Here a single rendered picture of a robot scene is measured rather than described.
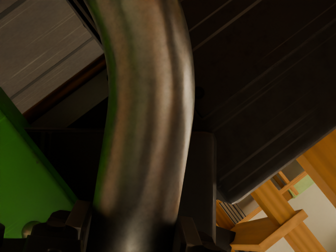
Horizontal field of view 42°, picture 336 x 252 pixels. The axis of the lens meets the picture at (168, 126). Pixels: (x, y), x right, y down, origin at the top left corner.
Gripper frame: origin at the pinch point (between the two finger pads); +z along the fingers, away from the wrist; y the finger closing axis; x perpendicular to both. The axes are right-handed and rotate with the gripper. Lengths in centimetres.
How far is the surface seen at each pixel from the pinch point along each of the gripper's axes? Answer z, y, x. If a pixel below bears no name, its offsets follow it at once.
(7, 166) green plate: 4.8, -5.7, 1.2
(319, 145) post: 76, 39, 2
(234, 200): 10.0, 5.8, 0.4
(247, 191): 10.0, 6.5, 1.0
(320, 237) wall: 852, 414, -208
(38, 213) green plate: 4.8, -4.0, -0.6
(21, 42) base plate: 49, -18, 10
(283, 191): 821, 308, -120
